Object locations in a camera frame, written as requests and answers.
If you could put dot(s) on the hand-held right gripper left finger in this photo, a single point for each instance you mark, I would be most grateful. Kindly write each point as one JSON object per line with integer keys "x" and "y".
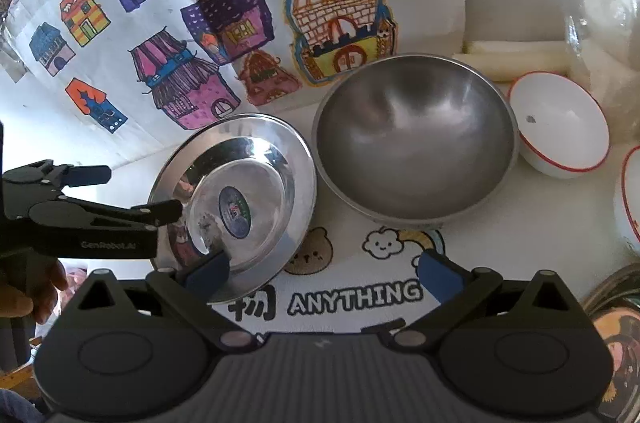
{"x": 207, "y": 272}

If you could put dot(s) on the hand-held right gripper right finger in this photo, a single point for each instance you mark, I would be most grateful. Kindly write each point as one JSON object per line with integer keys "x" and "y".
{"x": 437, "y": 274}

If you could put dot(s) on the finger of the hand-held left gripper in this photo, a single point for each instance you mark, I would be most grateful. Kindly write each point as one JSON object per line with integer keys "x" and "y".
{"x": 160, "y": 212}
{"x": 90, "y": 175}

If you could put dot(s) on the shiny steel plate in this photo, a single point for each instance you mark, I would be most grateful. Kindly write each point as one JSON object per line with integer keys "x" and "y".
{"x": 250, "y": 183}

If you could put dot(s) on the white bowl with red rim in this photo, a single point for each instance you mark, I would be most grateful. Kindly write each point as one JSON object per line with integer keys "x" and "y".
{"x": 631, "y": 203}
{"x": 560, "y": 128}

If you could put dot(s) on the person's left hand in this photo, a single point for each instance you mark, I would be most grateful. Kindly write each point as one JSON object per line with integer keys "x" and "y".
{"x": 25, "y": 293}

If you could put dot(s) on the large steel bowl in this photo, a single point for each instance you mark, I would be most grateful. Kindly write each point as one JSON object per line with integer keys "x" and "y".
{"x": 415, "y": 138}

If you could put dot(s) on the blue denim trousers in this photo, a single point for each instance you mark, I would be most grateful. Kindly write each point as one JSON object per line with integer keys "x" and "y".
{"x": 15, "y": 409}

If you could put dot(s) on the dark patterned plate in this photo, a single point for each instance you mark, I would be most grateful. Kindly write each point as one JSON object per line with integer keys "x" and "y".
{"x": 620, "y": 343}

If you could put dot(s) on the thick white roll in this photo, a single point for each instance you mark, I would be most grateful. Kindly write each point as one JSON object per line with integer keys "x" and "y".
{"x": 515, "y": 64}

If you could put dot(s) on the thin white roll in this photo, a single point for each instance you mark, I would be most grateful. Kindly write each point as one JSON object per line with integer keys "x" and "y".
{"x": 515, "y": 46}

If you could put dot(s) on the clear plastic bag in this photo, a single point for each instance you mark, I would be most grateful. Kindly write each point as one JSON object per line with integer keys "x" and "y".
{"x": 610, "y": 28}

